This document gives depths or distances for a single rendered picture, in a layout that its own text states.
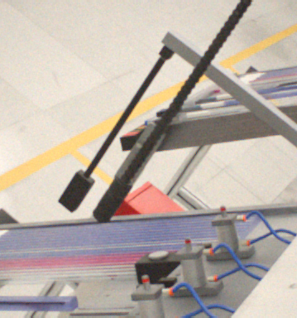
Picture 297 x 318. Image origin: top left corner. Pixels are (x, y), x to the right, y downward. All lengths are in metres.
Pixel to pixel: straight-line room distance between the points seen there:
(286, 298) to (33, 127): 2.84
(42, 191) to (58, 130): 0.44
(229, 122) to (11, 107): 1.56
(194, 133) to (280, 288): 1.43
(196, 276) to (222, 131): 1.32
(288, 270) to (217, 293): 0.08
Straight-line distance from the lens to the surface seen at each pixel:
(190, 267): 1.04
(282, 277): 0.99
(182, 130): 2.37
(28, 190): 3.38
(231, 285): 1.06
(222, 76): 1.05
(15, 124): 3.68
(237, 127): 2.33
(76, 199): 1.15
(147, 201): 2.01
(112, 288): 1.32
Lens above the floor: 1.69
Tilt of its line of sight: 27 degrees down
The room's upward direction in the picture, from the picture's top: 34 degrees clockwise
